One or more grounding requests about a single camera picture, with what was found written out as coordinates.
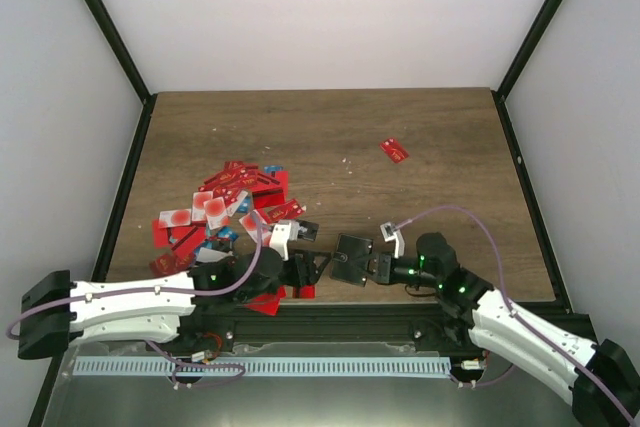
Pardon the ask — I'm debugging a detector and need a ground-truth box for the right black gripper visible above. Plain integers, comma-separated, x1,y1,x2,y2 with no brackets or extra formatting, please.
352,251,441,289

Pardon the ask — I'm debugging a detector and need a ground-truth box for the black leather card holder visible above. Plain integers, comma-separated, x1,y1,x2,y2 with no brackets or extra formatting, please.
330,233,373,287

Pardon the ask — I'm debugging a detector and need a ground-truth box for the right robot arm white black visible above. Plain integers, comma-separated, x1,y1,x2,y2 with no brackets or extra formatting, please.
352,233,639,426

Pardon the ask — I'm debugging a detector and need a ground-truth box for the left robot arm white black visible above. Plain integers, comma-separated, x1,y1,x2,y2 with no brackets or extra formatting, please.
7,247,331,360

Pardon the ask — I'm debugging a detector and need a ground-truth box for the black VIP card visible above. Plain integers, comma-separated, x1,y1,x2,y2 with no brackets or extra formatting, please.
297,220,319,242

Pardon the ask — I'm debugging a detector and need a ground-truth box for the red card black stripe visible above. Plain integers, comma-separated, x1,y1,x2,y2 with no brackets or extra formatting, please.
292,285,316,299

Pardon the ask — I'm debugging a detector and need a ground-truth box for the red VIP card centre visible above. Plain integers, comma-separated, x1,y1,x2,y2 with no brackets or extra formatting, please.
266,199,306,223

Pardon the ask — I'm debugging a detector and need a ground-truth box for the blue card top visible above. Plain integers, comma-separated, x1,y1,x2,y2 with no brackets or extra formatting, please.
263,165,284,175

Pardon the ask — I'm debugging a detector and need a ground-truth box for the lone red VIP card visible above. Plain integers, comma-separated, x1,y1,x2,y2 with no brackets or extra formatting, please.
379,137,409,164

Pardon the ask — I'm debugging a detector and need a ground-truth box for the white red circle card upper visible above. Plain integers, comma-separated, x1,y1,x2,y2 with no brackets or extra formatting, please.
204,197,230,230

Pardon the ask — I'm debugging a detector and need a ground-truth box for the white red circle card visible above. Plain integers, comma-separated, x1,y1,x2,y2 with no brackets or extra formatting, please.
158,209,192,228
204,197,230,230

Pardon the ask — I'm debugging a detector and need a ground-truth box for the red VIP card top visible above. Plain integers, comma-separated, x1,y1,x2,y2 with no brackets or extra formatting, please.
198,167,250,192

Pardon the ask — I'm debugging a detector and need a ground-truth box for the white red circle card left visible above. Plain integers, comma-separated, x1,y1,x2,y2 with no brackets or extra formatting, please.
158,209,192,228

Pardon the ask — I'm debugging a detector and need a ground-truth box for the red VIP card low left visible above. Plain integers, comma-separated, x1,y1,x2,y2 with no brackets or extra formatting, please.
149,253,180,278

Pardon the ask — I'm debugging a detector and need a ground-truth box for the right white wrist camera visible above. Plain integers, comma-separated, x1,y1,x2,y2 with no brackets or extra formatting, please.
380,222,405,258

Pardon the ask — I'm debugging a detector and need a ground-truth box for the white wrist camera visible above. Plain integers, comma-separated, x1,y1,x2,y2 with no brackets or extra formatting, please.
380,222,405,258
269,219,300,261

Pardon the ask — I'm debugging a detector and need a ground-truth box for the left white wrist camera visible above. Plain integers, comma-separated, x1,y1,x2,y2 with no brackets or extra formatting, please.
269,219,300,261

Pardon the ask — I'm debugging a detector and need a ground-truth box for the black aluminium frame rail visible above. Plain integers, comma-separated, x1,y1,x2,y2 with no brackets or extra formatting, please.
62,299,594,348

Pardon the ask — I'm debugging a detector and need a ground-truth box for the light blue slotted cable duct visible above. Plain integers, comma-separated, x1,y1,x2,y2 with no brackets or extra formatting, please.
72,356,451,379

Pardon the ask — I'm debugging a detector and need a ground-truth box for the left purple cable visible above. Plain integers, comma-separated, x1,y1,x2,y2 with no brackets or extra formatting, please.
4,211,266,391

